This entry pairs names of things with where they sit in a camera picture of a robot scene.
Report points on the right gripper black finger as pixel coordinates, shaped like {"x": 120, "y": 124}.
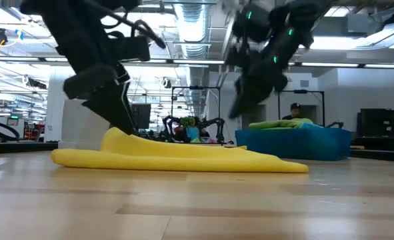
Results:
{"x": 236, "y": 100}
{"x": 253, "y": 100}

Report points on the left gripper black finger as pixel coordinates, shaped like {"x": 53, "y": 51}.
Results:
{"x": 113, "y": 110}
{"x": 131, "y": 106}

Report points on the green microfiber towel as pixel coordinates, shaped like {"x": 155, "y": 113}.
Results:
{"x": 276, "y": 124}

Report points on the yellow microfiber towel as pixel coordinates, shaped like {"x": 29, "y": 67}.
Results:
{"x": 183, "y": 156}

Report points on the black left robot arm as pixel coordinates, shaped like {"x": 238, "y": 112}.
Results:
{"x": 73, "y": 30}

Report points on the black background robot arm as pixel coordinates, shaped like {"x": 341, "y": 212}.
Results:
{"x": 336, "y": 124}
{"x": 216, "y": 128}

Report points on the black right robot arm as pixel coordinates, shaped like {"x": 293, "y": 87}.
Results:
{"x": 283, "y": 23}

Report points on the black background monitor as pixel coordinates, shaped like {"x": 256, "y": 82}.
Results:
{"x": 142, "y": 116}

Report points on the white plant pot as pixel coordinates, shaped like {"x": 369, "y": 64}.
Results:
{"x": 80, "y": 126}

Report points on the person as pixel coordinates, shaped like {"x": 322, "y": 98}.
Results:
{"x": 293, "y": 113}
{"x": 190, "y": 131}

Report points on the round green plant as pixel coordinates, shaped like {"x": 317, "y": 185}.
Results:
{"x": 187, "y": 121}

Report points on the long ceiling strip light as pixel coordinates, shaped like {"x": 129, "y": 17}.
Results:
{"x": 330, "y": 64}
{"x": 10, "y": 58}
{"x": 386, "y": 66}

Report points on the large ceiling light panel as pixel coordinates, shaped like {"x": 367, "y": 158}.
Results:
{"x": 340, "y": 42}

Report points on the green exit sign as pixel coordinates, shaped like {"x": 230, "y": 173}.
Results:
{"x": 14, "y": 117}

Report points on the black curved bar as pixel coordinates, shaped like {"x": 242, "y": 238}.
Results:
{"x": 1, "y": 128}

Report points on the black storage cabinet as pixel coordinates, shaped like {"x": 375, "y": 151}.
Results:
{"x": 381, "y": 128}

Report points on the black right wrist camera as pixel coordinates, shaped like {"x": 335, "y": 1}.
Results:
{"x": 236, "y": 56}

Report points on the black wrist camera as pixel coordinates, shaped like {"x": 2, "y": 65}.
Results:
{"x": 236, "y": 56}
{"x": 133, "y": 48}

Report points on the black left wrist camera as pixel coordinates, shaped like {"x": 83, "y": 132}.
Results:
{"x": 133, "y": 48}

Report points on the silver spiral ceiling duct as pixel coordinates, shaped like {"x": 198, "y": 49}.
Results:
{"x": 193, "y": 20}

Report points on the black aluminium table frame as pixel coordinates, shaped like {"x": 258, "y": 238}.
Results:
{"x": 23, "y": 146}

